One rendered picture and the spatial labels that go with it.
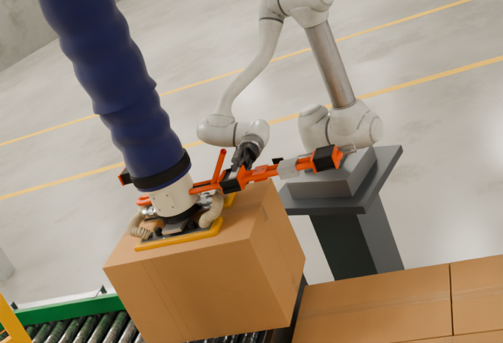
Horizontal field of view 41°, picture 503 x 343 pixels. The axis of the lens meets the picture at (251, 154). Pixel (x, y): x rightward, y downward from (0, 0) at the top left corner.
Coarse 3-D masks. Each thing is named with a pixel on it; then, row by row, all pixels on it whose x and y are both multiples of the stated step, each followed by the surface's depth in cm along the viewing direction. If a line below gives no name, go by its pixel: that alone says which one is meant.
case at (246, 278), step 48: (240, 192) 260; (192, 240) 241; (240, 240) 229; (288, 240) 262; (144, 288) 250; (192, 288) 244; (240, 288) 239; (288, 288) 251; (144, 336) 262; (192, 336) 256
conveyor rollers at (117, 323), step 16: (64, 320) 331; (80, 320) 327; (96, 320) 324; (0, 336) 339; (32, 336) 333; (48, 336) 322; (64, 336) 317; (80, 336) 312; (96, 336) 308; (112, 336) 303; (128, 336) 299; (256, 336) 269
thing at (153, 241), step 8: (192, 224) 243; (216, 224) 241; (152, 232) 253; (160, 232) 248; (176, 232) 246; (184, 232) 244; (192, 232) 241; (200, 232) 240; (208, 232) 238; (216, 232) 238; (144, 240) 250; (152, 240) 247; (160, 240) 246; (168, 240) 244; (176, 240) 243; (184, 240) 242; (136, 248) 249; (144, 248) 248; (152, 248) 247
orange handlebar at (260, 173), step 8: (304, 160) 232; (256, 168) 239; (264, 168) 236; (272, 168) 236; (296, 168) 229; (304, 168) 229; (248, 176) 237; (256, 176) 235; (264, 176) 234; (272, 176) 234; (200, 184) 247; (216, 184) 241; (192, 192) 245; (136, 200) 256; (144, 200) 253
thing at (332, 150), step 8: (320, 152) 228; (328, 152) 226; (336, 152) 226; (312, 160) 226; (320, 160) 226; (328, 160) 225; (336, 160) 224; (312, 168) 227; (320, 168) 227; (328, 168) 226; (336, 168) 224
